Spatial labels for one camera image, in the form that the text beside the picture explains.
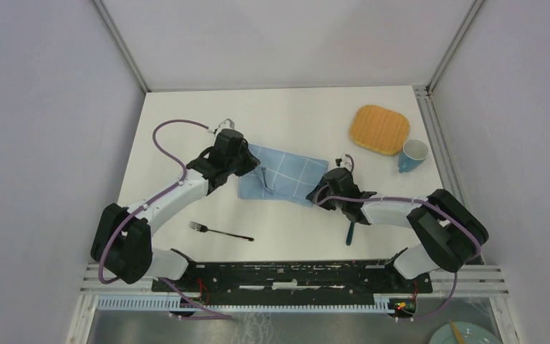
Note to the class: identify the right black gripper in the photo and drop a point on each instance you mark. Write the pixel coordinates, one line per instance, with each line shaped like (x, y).
(319, 189)

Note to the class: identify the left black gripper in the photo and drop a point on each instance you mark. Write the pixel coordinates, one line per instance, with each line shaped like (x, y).
(252, 162)

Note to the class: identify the blue checked cloth napkin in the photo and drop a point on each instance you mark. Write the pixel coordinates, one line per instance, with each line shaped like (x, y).
(281, 176)

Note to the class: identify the woven bamboo placemat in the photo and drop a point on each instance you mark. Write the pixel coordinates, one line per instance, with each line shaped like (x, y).
(379, 130)

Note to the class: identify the white blue mug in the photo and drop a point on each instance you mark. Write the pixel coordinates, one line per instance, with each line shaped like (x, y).
(412, 154)

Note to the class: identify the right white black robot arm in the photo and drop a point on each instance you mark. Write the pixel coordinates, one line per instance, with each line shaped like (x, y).
(449, 235)

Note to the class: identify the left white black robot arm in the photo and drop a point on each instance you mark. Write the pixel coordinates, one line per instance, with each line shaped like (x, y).
(123, 240)

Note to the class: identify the black metal fork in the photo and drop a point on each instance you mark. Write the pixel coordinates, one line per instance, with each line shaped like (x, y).
(204, 229)

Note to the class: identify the wooden chopstick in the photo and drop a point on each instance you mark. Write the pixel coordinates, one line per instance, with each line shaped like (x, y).
(456, 333)

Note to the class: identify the green plate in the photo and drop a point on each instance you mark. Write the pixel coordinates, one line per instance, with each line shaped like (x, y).
(470, 333)

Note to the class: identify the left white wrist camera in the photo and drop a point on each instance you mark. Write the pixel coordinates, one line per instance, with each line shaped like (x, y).
(226, 124)

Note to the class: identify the gold spoon teal handle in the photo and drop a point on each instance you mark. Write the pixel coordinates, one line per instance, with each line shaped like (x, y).
(350, 234)

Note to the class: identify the light blue cable duct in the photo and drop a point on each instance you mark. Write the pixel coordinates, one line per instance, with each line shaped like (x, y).
(172, 303)

